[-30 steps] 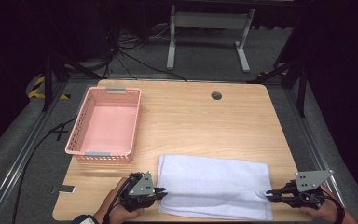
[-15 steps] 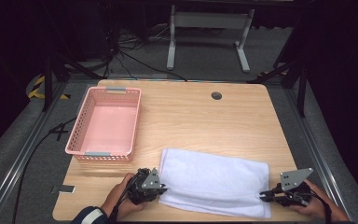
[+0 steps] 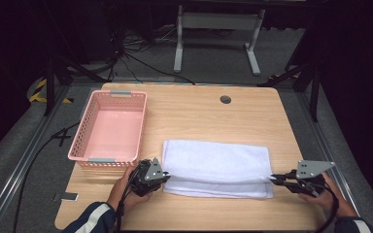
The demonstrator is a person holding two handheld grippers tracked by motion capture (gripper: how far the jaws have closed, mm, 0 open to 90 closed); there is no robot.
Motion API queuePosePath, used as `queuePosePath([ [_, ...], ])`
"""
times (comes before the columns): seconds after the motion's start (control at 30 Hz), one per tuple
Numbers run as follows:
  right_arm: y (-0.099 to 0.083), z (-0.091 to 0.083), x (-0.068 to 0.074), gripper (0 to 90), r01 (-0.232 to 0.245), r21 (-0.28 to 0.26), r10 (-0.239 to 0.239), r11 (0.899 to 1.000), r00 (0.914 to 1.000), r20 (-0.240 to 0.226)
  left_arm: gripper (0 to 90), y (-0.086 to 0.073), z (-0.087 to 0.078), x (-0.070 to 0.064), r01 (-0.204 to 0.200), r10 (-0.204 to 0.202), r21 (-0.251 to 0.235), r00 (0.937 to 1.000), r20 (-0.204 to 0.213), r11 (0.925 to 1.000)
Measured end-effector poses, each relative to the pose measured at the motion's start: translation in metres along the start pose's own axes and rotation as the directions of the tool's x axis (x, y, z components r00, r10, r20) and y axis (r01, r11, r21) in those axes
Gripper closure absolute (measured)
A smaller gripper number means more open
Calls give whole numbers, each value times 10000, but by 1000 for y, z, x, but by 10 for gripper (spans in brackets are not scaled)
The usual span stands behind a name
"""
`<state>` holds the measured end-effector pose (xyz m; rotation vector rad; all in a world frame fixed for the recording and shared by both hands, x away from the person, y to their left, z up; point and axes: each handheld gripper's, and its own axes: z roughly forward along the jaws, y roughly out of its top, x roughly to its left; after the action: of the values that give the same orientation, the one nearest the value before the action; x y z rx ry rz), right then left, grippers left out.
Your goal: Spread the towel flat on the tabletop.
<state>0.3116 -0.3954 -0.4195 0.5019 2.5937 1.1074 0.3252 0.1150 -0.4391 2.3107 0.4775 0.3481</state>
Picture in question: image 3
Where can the black tripod stand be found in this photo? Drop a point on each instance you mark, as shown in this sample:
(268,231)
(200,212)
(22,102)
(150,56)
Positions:
(314,97)
(49,87)

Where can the person's right hand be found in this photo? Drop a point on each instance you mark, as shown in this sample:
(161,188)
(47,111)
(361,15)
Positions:
(323,200)

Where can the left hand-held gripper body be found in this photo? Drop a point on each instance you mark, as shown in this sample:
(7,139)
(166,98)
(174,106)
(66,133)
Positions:
(147,181)

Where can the white printed towel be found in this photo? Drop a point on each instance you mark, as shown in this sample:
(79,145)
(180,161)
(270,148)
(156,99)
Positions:
(217,161)

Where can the grey tape strip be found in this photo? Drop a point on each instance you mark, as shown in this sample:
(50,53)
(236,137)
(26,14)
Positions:
(66,196)

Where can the person's left hand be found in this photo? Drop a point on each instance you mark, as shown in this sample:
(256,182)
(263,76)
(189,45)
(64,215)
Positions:
(124,197)

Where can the pink plastic basket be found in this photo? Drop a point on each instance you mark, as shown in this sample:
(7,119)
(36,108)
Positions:
(116,129)

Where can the yellow black floor tape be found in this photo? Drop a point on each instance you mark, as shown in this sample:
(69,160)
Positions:
(35,96)

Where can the grey metal stand frame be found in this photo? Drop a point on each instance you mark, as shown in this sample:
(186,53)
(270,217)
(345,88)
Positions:
(220,21)

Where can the metal floor rail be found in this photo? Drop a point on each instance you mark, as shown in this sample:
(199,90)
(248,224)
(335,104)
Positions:
(320,131)
(11,183)

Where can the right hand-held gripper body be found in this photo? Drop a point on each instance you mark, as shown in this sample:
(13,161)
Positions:
(311,170)

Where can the grey table grommet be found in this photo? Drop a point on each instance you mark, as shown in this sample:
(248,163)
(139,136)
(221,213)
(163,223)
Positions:
(225,99)

